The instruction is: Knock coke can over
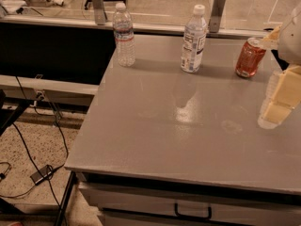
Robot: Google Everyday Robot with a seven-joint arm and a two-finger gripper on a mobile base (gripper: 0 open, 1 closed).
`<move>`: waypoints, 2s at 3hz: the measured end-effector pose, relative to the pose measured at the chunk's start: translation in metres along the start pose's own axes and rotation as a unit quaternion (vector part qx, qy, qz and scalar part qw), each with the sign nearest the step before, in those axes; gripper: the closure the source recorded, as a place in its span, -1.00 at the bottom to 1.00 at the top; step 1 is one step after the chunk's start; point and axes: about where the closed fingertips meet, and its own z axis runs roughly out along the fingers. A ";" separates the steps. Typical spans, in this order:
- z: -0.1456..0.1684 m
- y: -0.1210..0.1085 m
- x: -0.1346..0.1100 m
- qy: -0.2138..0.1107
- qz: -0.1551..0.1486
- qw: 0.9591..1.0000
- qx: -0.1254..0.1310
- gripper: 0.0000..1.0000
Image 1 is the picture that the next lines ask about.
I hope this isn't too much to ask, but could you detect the black power adapter brick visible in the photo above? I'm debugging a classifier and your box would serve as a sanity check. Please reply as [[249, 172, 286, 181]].
[[30, 165, 53, 186]]

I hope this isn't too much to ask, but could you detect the grey drawer with black handle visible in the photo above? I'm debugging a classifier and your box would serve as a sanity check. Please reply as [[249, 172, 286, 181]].
[[79, 183, 301, 226]]

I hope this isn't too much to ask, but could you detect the left grey metal bracket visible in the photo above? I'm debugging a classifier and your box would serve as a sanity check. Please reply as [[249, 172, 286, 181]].
[[92, 0, 106, 25]]

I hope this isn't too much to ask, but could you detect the black table leg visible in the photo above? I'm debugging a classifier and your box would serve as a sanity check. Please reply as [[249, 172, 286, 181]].
[[54, 172, 76, 226]]

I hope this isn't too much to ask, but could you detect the clear ribbed water bottle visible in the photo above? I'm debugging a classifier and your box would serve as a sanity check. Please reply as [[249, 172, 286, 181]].
[[113, 3, 135, 67]]

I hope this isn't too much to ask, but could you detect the right grey metal bracket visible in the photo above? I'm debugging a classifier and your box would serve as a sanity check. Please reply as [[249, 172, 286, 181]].
[[209, 0, 226, 33]]

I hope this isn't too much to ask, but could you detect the red coke can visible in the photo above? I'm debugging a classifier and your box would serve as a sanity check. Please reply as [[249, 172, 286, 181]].
[[235, 38, 266, 78]]

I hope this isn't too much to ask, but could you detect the grey metal bracket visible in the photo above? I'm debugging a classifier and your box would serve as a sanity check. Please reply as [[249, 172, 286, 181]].
[[209, 0, 226, 33], [92, 0, 106, 25]]

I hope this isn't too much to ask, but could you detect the white labelled water bottle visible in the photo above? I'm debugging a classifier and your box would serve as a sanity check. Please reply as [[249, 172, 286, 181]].
[[181, 5, 207, 73]]

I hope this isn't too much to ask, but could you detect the grey metal rail beam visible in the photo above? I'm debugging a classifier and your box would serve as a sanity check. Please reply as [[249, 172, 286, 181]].
[[0, 75, 98, 106]]

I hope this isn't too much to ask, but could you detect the white rounded gripper body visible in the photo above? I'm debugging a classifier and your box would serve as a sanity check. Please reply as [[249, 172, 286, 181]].
[[277, 3, 301, 65]]

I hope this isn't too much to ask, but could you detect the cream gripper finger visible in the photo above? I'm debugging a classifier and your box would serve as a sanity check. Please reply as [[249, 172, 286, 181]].
[[258, 65, 301, 129], [259, 25, 281, 50]]

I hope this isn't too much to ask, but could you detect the black floor cable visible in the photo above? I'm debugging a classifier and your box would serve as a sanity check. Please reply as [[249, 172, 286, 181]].
[[0, 75, 70, 209]]

